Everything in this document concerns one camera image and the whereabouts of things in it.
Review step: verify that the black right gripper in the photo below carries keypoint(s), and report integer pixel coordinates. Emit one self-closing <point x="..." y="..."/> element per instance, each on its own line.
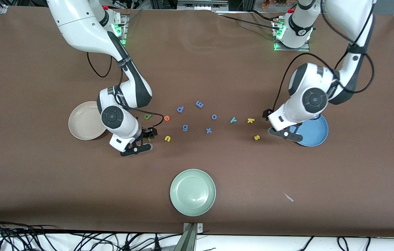
<point x="147" y="132"/>

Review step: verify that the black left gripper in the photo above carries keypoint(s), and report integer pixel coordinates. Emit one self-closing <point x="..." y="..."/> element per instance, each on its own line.
<point x="265" y="114"/>

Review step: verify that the green letter p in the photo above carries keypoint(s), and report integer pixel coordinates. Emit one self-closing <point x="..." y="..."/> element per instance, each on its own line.
<point x="149" y="116"/>

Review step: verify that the teal letter y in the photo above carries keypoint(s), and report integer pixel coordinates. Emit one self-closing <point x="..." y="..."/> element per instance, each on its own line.
<point x="233" y="120"/>

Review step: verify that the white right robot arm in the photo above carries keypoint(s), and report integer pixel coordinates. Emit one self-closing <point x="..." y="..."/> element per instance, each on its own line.
<point x="78" y="21"/>

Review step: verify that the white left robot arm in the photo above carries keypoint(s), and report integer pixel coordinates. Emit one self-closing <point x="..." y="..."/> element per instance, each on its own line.
<point x="313" y="99"/>

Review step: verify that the blue letter g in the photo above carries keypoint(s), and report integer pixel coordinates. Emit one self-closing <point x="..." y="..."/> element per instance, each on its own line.
<point x="186" y="127"/>

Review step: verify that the blue letter p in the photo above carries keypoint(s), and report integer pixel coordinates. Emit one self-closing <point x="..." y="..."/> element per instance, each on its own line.
<point x="181" y="108"/>

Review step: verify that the blue letter m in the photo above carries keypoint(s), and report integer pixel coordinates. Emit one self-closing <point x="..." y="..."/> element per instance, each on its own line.
<point x="199" y="104"/>

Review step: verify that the blue round plate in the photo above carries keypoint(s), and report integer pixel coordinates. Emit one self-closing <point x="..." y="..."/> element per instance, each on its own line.
<point x="313" y="134"/>

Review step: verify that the pale green round plate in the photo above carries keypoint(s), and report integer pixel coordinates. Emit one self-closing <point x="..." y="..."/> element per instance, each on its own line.
<point x="192" y="192"/>

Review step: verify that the beige round plate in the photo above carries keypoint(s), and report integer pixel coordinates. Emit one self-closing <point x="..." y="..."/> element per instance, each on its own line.
<point x="83" y="122"/>

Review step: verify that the small grey paper scrap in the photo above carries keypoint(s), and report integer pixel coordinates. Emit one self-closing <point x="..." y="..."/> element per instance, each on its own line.
<point x="289" y="197"/>

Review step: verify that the grey metal box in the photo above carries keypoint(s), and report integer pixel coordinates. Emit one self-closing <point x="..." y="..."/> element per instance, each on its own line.
<point x="202" y="5"/>

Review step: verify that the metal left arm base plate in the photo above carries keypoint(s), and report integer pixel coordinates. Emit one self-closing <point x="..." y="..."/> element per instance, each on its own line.
<point x="291" y="50"/>

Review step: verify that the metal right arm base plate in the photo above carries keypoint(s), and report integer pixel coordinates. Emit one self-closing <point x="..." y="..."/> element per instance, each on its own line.
<point x="124" y="35"/>

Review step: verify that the grey metal camera mount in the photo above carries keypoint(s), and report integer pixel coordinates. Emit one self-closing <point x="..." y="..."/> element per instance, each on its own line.
<point x="192" y="237"/>

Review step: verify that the aluminium frame corner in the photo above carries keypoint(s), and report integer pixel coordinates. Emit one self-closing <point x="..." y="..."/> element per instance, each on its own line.
<point x="1" y="7"/>

